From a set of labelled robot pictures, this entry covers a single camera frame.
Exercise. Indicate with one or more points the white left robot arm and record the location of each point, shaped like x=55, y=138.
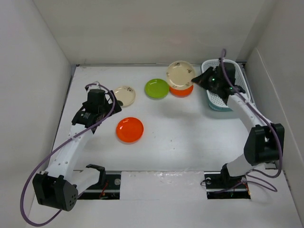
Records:
x=58, y=187

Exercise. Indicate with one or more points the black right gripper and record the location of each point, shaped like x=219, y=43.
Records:
x=201, y=80

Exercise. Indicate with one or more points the beige plate with red stamps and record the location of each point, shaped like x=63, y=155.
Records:
x=179, y=75

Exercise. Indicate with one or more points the orange plate near green plate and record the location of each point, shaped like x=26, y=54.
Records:
x=181, y=93

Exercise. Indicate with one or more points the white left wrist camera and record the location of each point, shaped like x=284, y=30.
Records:
x=94, y=85

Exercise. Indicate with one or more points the orange plate near left arm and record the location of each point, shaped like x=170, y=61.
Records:
x=129, y=130

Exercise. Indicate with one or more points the cream plate with leaf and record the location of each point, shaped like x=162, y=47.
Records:
x=125, y=95

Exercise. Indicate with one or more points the black metal base rail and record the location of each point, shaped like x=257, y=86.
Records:
x=163, y=185

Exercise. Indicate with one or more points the white perforated plastic bin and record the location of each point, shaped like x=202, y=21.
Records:
x=215, y=102

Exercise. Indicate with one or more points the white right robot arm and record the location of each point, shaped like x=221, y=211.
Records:
x=265, y=141

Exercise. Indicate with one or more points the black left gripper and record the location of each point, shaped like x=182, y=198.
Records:
x=109, y=107

